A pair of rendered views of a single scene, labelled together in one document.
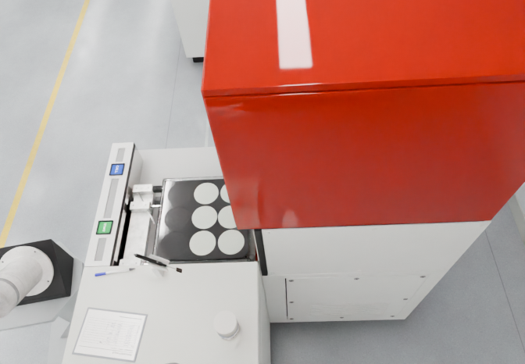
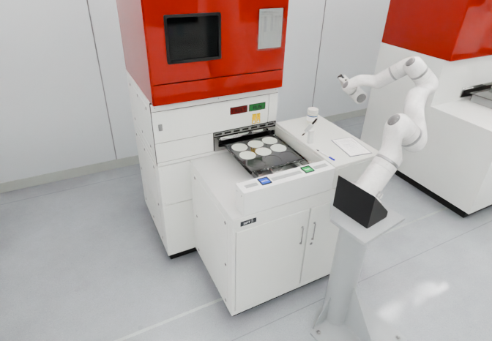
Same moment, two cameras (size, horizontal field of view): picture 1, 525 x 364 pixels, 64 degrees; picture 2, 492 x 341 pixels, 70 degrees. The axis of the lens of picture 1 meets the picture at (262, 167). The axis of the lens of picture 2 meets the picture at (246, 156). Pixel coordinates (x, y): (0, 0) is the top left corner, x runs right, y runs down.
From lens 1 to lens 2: 2.61 m
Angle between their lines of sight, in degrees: 81
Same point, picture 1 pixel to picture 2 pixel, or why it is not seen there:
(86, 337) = (361, 151)
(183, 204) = (261, 159)
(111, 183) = (276, 181)
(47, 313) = not seen: hidden behind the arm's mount
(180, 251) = (290, 152)
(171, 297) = (316, 137)
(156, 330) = (333, 136)
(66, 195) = not seen: outside the picture
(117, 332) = (348, 144)
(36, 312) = not seen: hidden behind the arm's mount
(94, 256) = (326, 166)
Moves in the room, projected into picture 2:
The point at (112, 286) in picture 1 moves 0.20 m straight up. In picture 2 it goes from (332, 154) to (337, 121)
